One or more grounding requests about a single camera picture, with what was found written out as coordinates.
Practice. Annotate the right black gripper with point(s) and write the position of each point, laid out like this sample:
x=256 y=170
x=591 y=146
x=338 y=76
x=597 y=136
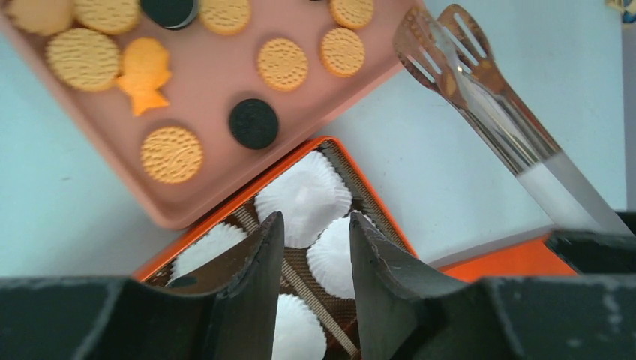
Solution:
x=593 y=253

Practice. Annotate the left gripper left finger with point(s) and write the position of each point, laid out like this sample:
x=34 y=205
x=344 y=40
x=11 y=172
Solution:
x=225 y=309

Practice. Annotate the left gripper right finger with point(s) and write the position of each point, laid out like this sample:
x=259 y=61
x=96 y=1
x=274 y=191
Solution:
x=409 y=310

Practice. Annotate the orange cookie box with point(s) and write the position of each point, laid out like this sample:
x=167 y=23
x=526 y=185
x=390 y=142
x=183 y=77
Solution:
x=337 y=316

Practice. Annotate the pink cookie tray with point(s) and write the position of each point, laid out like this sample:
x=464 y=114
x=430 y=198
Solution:
x=211 y=73

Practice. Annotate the metal tongs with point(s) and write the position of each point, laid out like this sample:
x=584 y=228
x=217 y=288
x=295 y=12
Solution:
x=450 y=55

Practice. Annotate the round orange cookie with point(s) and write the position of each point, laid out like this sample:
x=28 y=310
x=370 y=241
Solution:
x=225 y=17
x=171 y=155
x=342 y=52
x=41 y=17
x=111 y=17
x=282 y=64
x=352 y=14
x=84 y=59

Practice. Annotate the black sandwich cookie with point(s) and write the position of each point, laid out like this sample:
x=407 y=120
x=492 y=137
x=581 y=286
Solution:
x=253 y=123
x=171 y=14

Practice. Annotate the orange box lid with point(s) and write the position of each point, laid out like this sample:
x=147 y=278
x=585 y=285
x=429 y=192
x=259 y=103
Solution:
x=529 y=258

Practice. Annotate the white paper cup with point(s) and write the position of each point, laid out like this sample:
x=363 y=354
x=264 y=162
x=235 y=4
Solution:
x=329 y=259
x=309 y=195
x=215 y=242
x=298 y=332

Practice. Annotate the yellow blue cloth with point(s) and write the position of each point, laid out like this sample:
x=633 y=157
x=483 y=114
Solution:
x=626 y=8

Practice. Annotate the orange fish cookie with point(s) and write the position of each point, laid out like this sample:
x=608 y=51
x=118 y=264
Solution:
x=144 y=71

